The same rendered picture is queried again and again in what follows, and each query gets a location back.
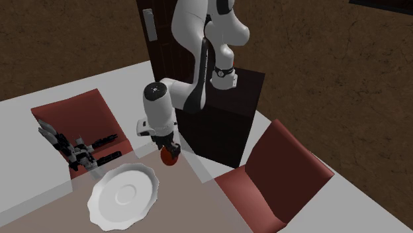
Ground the dark wooden door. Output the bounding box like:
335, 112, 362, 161
135, 0, 201, 85

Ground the dark robot stand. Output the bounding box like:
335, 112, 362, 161
175, 66, 266, 169

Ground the white scalloped plate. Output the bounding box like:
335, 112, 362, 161
86, 162, 160, 232

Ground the red chair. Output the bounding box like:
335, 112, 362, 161
214, 118, 336, 233
30, 88, 134, 180

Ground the red round fruit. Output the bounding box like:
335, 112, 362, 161
160, 146, 179, 167

